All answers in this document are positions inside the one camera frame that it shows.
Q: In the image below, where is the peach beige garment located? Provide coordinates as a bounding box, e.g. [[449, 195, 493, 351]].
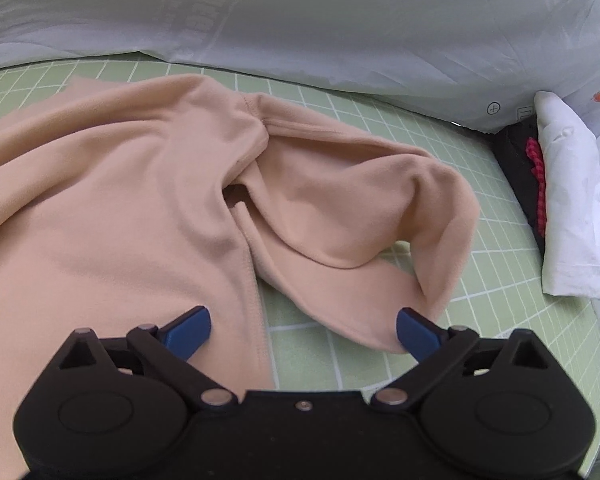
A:
[[0, 75, 479, 479]]

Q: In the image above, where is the green grid bed sheet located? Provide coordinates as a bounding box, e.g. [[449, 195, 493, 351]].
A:
[[0, 54, 600, 437]]

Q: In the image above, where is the white folded cloth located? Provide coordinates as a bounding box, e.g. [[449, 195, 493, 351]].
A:
[[534, 91, 600, 300]]

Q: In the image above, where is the black garment with red trim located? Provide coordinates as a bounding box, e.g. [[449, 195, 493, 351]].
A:
[[492, 116, 547, 257]]

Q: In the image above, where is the grey printed duvet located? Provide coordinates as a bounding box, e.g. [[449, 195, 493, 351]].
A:
[[0, 0, 600, 133]]

